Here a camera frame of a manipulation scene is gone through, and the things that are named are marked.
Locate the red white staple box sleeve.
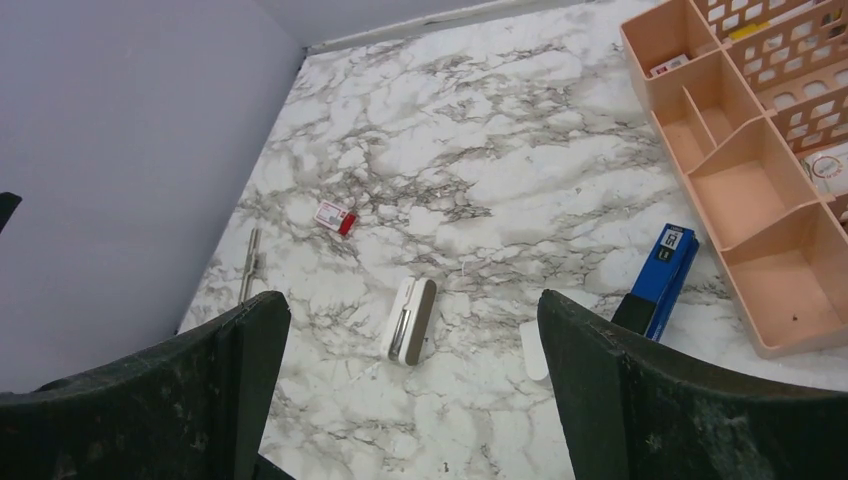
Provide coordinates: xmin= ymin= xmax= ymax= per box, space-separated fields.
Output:
xmin=313 ymin=201 xmax=357 ymax=237

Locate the metal stapler magazine rail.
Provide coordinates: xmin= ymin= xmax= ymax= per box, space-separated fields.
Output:
xmin=238 ymin=227 xmax=262 ymax=304

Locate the small white staple remover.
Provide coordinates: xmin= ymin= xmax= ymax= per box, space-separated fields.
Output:
xmin=519 ymin=320 xmax=549 ymax=382

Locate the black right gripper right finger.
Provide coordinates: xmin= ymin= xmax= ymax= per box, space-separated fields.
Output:
xmin=537 ymin=290 xmax=847 ymax=479

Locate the peach plastic desk organizer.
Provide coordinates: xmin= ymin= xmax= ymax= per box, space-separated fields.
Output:
xmin=620 ymin=1 xmax=847 ymax=358

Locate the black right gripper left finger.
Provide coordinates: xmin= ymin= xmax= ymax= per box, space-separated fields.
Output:
xmin=1 ymin=291 xmax=291 ymax=479

